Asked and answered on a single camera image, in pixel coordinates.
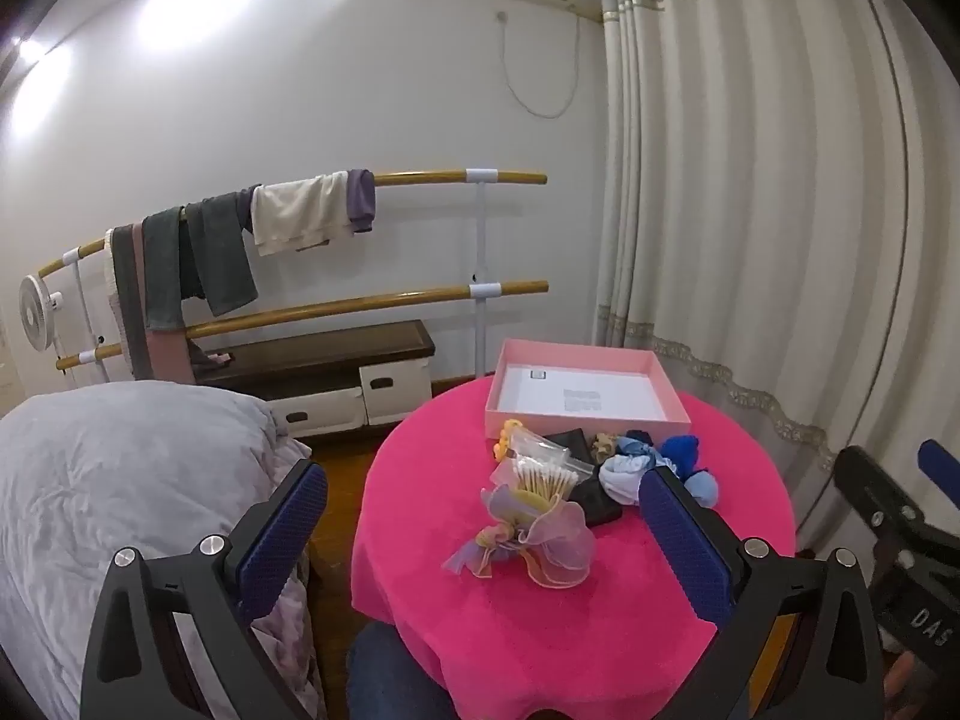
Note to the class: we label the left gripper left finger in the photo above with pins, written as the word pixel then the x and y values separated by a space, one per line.
pixel 136 665

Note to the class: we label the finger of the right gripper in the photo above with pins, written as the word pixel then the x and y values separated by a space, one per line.
pixel 939 465
pixel 889 513

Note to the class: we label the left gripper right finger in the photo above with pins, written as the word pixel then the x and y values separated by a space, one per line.
pixel 795 638

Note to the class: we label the printed light blue cloth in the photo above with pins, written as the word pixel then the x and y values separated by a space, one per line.
pixel 621 475

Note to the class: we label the dark navy crochet scrunchie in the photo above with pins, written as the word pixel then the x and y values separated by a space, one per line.
pixel 639 436

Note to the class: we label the pink organza pouch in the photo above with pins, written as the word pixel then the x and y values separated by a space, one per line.
pixel 550 537

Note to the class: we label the leopard print scrunchie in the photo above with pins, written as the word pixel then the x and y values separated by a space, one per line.
pixel 603 447

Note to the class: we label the cotton swab bag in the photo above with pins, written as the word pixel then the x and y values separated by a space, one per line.
pixel 540 468

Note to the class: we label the yellow crochet fish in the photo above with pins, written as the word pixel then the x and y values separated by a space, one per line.
pixel 510 433

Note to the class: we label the light blue knitted ball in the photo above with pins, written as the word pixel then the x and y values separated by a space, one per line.
pixel 704 488

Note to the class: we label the person's right hand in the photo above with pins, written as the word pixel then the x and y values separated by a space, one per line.
pixel 912 690

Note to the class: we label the grey duvet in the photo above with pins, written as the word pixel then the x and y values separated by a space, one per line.
pixel 153 465

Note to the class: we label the pink tablecloth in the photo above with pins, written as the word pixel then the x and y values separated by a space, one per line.
pixel 616 646

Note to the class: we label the white storage drawer left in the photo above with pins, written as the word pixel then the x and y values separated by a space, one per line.
pixel 337 411

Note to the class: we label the white storage drawer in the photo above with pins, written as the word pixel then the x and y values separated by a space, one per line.
pixel 337 411
pixel 393 390

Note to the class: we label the pink grey hanging towel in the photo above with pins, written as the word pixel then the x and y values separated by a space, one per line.
pixel 151 354

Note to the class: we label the dark wooden bench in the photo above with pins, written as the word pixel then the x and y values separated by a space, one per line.
pixel 318 362

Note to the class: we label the pink shallow box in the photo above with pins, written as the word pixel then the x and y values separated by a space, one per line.
pixel 555 387

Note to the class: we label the white storage drawer right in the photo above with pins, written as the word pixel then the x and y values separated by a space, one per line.
pixel 393 390

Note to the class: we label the white small fan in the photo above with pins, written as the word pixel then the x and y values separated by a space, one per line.
pixel 37 306

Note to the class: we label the cream curtain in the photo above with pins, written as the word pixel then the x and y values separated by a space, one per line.
pixel 781 227

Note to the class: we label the dark grey hanging towel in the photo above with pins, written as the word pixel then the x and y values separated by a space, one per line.
pixel 198 251

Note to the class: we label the cream hanging cloth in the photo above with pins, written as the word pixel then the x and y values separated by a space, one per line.
pixel 298 215

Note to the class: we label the wooden ballet barre rack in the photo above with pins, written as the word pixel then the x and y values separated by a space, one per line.
pixel 478 289

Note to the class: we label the purple hanging cloth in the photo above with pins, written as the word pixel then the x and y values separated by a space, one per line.
pixel 361 200

